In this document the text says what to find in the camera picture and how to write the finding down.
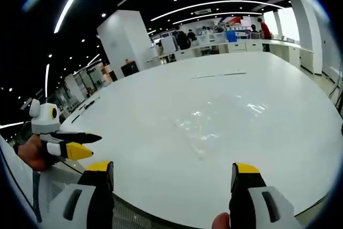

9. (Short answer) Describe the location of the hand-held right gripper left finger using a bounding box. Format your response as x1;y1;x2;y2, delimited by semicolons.
49;160;115;229

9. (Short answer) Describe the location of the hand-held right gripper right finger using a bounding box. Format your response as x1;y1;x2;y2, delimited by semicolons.
228;162;304;229

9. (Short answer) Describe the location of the clear food packaging bag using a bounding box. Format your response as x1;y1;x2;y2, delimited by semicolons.
206;97;270;124
171;107;225;161

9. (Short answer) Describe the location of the person's left hand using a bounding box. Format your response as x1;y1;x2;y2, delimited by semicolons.
13;134;58;172

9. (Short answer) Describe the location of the person's right hand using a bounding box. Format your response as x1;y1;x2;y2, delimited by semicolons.
211;212;232;229

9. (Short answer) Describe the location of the black pen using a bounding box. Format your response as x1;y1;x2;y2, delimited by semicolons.
78;100;96;110

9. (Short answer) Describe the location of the black case with orange top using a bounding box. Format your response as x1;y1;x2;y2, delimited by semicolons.
121;60;140;78

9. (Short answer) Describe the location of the white cabinet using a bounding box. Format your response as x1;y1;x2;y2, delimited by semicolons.
160;37;178;54

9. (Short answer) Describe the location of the long white counter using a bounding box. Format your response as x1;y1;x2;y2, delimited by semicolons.
146;37;315;75

